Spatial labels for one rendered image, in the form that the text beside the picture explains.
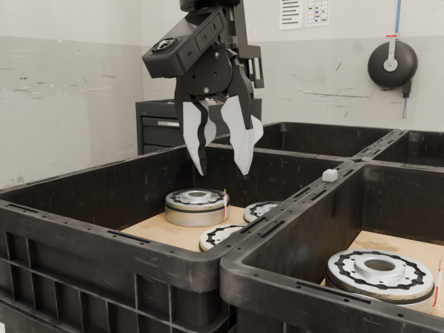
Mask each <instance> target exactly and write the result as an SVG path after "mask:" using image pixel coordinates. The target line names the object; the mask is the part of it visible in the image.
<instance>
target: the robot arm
mask: <svg viewBox="0 0 444 333"><path fill-rule="evenodd" d="M179 3H180V10H181V11H184V12H187V13H188V14H187V15H186V16H185V17H184V18H183V19H182V20H181V21H180V22H178V23H177V24H176V25H175V26H174V27H173V28H172V29H171V30H170V31H169V32H167V33H166V34H165V35H164V36H163V37H162V38H161V39H160V40H159V41H158V42H157V43H156V44H154V45H153V47H152V48H151V49H150V50H149V51H148V52H146V53H145V54H144V55H143V56H142V57H141V58H142V60H143V62H144V64H145V66H146V68H147V70H148V72H149V74H150V76H151V78H152V79H155V78H162V77H164V78H165V79H166V78H167V79H171V78H175V77H176V87H175V91H174V109H175V112H176V117H177V119H178V124H179V127H180V131H181V134H183V136H184V140H185V143H186V146H187V148H188V151H189V153H190V155H191V158H192V160H193V162H194V164H195V166H196V167H197V169H198V171H199V173H200V174H201V175H202V176H205V175H206V174H207V159H206V155H205V147H206V146H207V145H208V144H210V143H211V142H212V141H213V140H214V139H215V135H216V125H215V124H214V123H213V122H212V121H211V120H210V119H209V107H208V103H207V100H206V98H208V97H215V96H217V97H218V98H226V97H227V94H228V97H229V98H228V99H227V101H226V102H225V103H224V105H223V107H222V109H221V115H222V117H223V121H224V122H225V123H226V124H227V125H228V127H229V130H230V142H231V145H232V146H233V149H234V162H235V164H236V165H237V167H238V168H239V170H240V172H241V173H242V175H246V174H248V172H249V169H250V166H251V162H252V156H253V148H254V144H255V143H256V142H257V141H258V140H259V139H260V138H261V137H262V136H263V127H262V124H261V122H260V120H258V119H256V118H255V117H254V116H252V109H253V105H254V89H253V86H252V82H254V88H255V89H261V88H264V76H263V69H262V56H261V49H260V46H253V45H248V39H247V32H246V20H245V13H244V1H243V0H179ZM254 58H258V63H259V70H260V79H256V66H255V59H254ZM249 59H251V61H252V73H253V74H250V67H249Z"/></svg>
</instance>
